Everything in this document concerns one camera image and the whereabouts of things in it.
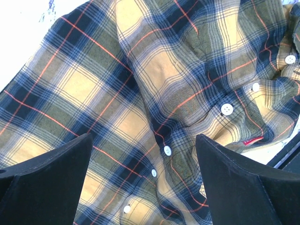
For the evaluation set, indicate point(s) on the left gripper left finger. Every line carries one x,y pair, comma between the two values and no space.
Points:
45,190

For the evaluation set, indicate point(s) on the yellow plaid flannel shirt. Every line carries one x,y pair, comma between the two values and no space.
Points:
145,77

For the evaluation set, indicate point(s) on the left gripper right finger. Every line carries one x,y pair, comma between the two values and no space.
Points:
241,191

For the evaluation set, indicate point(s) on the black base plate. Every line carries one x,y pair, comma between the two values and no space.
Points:
288,159

